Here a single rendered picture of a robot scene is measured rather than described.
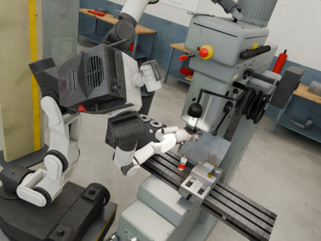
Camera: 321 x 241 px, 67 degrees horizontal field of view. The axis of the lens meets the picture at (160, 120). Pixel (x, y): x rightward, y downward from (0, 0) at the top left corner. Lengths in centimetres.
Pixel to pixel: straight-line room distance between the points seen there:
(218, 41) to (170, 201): 97
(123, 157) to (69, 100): 35
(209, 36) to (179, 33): 518
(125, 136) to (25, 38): 172
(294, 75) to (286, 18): 408
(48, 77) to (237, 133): 127
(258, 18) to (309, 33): 403
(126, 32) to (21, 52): 157
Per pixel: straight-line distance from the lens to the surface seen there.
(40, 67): 128
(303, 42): 549
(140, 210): 165
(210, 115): 134
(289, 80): 150
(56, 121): 129
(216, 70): 124
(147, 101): 338
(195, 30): 117
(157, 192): 161
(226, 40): 111
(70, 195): 191
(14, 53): 253
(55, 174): 148
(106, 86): 93
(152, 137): 170
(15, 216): 184
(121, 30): 111
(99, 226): 196
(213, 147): 190
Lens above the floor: 198
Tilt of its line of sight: 29 degrees down
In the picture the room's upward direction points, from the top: 14 degrees clockwise
